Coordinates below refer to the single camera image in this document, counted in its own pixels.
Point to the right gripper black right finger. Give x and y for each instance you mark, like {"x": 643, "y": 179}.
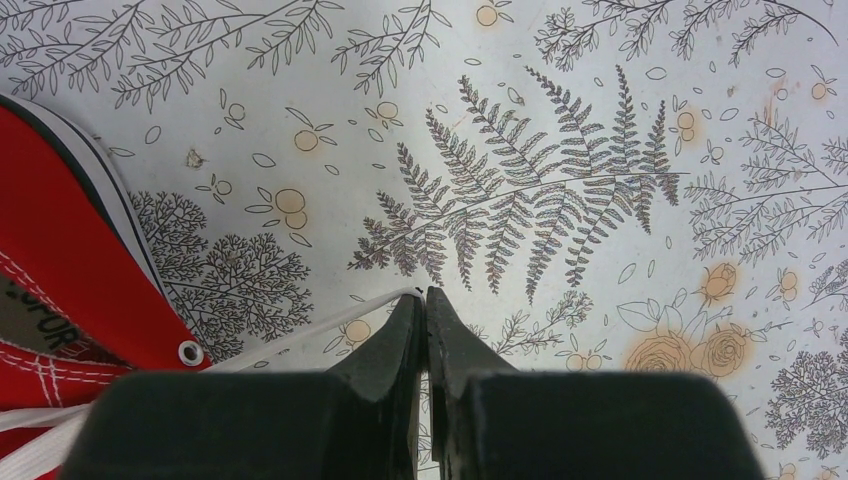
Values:
{"x": 490, "y": 420}

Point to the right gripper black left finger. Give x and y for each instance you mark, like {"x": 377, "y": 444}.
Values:
{"x": 355, "y": 420}

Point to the red sneaker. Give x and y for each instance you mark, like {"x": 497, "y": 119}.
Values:
{"x": 71, "y": 242}

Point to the floral patterned mat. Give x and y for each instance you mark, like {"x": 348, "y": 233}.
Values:
{"x": 597, "y": 185}

